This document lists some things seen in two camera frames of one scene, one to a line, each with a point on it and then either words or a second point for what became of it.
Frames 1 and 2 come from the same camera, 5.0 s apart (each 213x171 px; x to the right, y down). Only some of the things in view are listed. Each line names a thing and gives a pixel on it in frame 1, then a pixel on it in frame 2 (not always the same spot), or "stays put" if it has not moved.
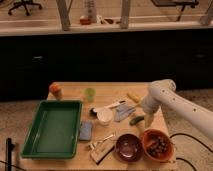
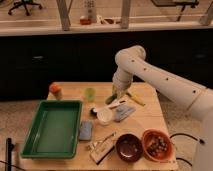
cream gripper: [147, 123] -> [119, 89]
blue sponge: [85, 130] stays put
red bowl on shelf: [85, 21] stays put
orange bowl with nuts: [158, 145] stays put
